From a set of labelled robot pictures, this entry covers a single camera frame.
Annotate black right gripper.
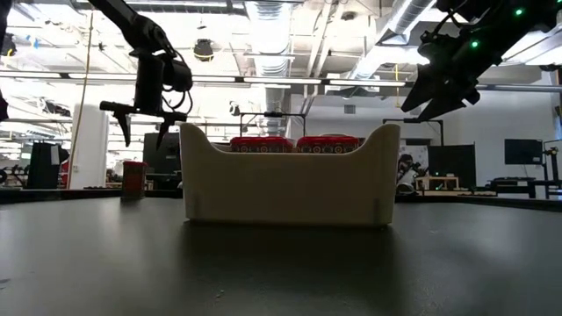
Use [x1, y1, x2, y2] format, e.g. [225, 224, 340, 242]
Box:
[401, 47, 484, 123]

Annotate black standing monitor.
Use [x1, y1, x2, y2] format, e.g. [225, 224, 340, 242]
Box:
[142, 131, 182, 190]

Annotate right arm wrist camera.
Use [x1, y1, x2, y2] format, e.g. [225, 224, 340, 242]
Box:
[419, 32, 458, 67]

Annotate large black ceiling dome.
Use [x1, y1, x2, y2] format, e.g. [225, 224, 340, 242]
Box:
[191, 38, 216, 63]

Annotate black equipment stand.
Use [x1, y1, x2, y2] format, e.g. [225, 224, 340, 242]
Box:
[543, 147, 562, 182]

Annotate white column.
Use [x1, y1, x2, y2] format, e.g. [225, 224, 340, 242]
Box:
[69, 103, 110, 190]

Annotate black wall monitor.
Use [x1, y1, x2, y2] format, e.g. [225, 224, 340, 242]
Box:
[503, 138, 544, 166]

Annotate silver flexible duct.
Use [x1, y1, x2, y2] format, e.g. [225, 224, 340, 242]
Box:
[244, 0, 294, 138]

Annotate light wooden bench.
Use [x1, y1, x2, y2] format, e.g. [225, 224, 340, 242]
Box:
[414, 176, 460, 190]

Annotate black cabinet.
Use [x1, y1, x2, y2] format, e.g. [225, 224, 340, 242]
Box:
[26, 140, 70, 190]

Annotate black panel with green light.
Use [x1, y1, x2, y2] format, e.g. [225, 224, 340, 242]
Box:
[428, 143, 478, 179]

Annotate red lid spice jar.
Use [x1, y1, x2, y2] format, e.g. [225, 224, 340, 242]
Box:
[296, 134, 361, 154]
[229, 135, 294, 154]
[121, 160, 148, 199]

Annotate silver ceiling duct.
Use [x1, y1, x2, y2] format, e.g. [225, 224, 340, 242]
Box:
[375, 0, 440, 46]

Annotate person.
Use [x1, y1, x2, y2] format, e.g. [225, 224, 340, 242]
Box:
[396, 153, 419, 195]

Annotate black workbench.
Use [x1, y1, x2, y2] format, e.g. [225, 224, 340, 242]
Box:
[486, 175, 562, 199]

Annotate thin yellow cable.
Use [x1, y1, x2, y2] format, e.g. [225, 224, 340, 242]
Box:
[65, 11, 96, 190]

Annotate black ceiling spotlight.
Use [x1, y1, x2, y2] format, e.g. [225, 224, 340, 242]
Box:
[0, 32, 18, 58]

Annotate short yellow hanging strap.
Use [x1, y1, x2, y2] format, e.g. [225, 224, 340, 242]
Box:
[393, 62, 403, 109]

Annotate white plastic bin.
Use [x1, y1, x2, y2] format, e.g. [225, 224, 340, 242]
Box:
[178, 121, 401, 227]

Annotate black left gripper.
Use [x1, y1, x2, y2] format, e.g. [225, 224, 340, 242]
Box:
[99, 81, 189, 151]

